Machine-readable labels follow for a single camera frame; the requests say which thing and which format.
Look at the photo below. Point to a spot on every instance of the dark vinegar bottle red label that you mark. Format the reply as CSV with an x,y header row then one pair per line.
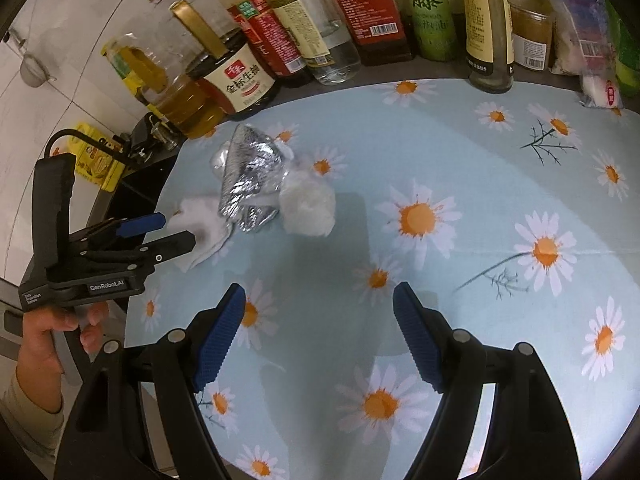
x,y
370,10

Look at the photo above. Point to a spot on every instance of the black plastic holder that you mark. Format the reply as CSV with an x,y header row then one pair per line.
x,y
142,135

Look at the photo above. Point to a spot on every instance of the white wad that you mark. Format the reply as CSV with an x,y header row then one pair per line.
x,y
307,207

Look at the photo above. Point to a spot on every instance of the red label black cap bottle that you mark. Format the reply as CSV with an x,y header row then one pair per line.
x,y
265,30

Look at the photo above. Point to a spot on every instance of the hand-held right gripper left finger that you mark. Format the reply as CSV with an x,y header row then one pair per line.
x,y
220,340

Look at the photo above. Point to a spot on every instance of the person's left forearm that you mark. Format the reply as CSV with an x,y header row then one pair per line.
x,y
25,415

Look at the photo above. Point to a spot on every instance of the dark soy sauce jug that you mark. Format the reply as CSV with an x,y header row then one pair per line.
x,y
240,80

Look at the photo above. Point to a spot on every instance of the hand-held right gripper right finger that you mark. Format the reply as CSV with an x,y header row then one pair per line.
x,y
417,335

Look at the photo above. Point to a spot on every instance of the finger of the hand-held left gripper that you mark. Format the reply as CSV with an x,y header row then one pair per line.
x,y
145,222
175,245

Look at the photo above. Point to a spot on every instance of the large clear cooking oil jug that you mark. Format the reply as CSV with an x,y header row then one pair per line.
x,y
185,100

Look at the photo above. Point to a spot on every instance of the person's left hand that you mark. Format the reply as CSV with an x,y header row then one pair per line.
x,y
42,340

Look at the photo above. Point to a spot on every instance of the black kitchen sink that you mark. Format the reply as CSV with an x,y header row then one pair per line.
x,y
137,185

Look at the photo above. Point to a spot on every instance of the small brown seasoning jar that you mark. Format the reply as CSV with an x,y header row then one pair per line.
x,y
532,42

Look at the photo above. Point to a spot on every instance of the silver foil wrapper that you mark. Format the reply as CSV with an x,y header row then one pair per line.
x,y
247,180

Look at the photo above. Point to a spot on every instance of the yellow dish soap bottle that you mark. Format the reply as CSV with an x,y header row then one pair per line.
x,y
95,165

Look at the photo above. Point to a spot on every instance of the dark bottle with yellow label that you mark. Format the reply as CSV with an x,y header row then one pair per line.
x,y
125,60

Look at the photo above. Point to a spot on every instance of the clear plastic bag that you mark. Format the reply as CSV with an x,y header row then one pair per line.
x,y
221,157

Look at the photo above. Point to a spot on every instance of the clear bottle with tan label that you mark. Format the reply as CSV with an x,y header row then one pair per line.
x,y
305,35

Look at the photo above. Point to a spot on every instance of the green refill pouch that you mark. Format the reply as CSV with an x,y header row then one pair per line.
x,y
629,55

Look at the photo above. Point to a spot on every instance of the white blue plastic seasoning bag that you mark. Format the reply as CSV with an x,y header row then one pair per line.
x,y
580,30

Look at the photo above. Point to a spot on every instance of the metal soap pump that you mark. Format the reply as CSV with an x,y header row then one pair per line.
x,y
164,131

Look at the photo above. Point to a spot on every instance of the daisy print tablecloth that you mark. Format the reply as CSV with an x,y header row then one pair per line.
x,y
450,270

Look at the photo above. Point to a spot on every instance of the metal mesh strainer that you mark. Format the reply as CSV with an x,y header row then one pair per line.
x,y
36,69

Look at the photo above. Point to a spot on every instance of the clear bottle with cream label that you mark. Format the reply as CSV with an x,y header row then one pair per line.
x,y
487,30

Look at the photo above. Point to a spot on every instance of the black faucet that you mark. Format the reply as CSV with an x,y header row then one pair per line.
x,y
67,131

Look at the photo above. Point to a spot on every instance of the thin white tissue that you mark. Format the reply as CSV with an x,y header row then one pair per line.
x,y
205,235

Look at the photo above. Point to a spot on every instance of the green label oil bottle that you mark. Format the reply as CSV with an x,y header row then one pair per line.
x,y
430,15

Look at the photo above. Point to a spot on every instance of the small white red packet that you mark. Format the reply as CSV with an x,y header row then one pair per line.
x,y
602,92

